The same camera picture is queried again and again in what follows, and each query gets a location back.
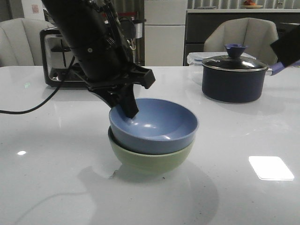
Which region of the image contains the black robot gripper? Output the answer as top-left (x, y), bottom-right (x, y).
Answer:
top-left (270, 26), bottom-right (300, 68)

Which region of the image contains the glass pot lid blue knob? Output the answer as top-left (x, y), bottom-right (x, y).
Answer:
top-left (202, 44), bottom-right (268, 72)

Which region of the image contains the dark blue saucepan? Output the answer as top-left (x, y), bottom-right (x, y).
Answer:
top-left (202, 62), bottom-right (285, 103)

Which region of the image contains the clear plastic food container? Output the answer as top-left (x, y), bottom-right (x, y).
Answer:
top-left (187, 52), bottom-right (256, 68)

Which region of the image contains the black cable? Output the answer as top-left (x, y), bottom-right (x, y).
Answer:
top-left (0, 55), bottom-right (77, 115)

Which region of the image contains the white refrigerator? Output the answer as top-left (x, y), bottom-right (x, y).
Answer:
top-left (144, 0), bottom-right (188, 66)

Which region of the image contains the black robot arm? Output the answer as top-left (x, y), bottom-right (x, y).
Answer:
top-left (43, 0), bottom-right (155, 118)

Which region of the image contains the beige chair left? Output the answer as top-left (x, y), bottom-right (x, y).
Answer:
top-left (0, 18), bottom-right (53, 67)

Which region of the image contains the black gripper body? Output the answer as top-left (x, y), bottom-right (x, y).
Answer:
top-left (71, 63), bottom-right (155, 98)

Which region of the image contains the beige chair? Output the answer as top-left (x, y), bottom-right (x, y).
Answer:
top-left (203, 17), bottom-right (278, 65)
top-left (0, 18), bottom-right (53, 67)

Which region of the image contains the black and chrome toaster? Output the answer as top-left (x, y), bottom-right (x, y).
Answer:
top-left (40, 27), bottom-right (86, 88)

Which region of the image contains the beige chair right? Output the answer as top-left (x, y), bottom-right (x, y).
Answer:
top-left (203, 17), bottom-right (278, 65)

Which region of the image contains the blue bowl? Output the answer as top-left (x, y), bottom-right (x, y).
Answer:
top-left (109, 98), bottom-right (199, 155)

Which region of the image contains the dark kitchen counter cabinet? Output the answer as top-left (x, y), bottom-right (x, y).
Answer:
top-left (184, 9), bottom-right (300, 64)

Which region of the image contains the green bowl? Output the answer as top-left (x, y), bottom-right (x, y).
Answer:
top-left (107, 128), bottom-right (194, 174)

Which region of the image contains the fruit plate on counter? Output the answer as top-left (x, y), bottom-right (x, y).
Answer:
top-left (241, 0), bottom-right (263, 9)

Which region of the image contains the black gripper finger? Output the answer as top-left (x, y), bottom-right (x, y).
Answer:
top-left (119, 84), bottom-right (138, 119)
top-left (92, 90), bottom-right (121, 108)

